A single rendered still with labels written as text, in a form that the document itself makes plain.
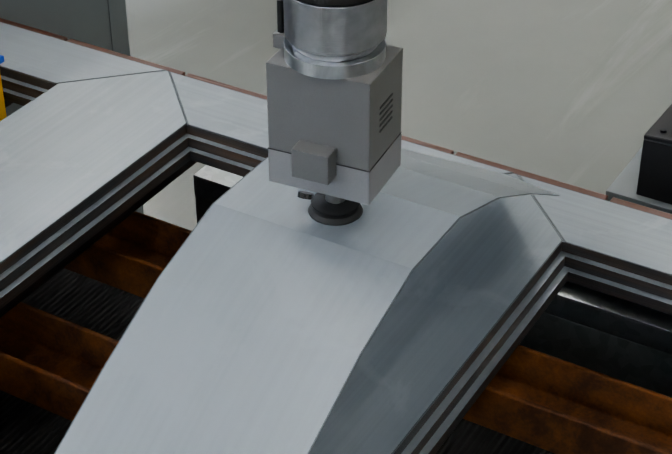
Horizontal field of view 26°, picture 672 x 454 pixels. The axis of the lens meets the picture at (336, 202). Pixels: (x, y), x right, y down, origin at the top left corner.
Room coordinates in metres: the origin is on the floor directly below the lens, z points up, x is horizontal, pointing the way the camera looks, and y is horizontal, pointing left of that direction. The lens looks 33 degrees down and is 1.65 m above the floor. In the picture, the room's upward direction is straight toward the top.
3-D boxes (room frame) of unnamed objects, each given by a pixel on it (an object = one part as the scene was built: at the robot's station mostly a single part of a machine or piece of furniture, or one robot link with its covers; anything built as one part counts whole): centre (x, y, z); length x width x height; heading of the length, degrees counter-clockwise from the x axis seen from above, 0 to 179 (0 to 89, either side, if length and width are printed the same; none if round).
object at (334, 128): (0.95, 0.01, 1.11); 0.10 x 0.09 x 0.16; 156
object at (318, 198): (0.96, 0.00, 1.03); 0.04 x 0.04 x 0.02
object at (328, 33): (0.96, 0.00, 1.19); 0.08 x 0.08 x 0.05
